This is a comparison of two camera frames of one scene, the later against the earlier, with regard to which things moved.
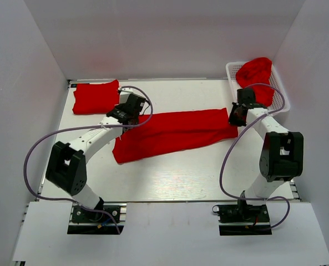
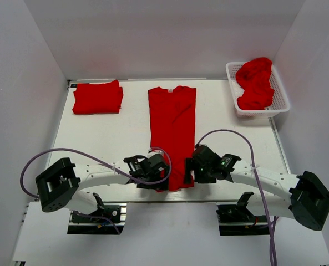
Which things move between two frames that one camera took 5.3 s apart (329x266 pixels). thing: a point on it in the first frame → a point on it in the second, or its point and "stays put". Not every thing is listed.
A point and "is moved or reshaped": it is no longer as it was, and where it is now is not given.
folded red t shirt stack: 96,98 stays put
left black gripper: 119,106 → 163,185
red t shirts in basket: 257,71 stays put
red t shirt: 153,133 is moved or reshaped
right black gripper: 232,120 → 190,165
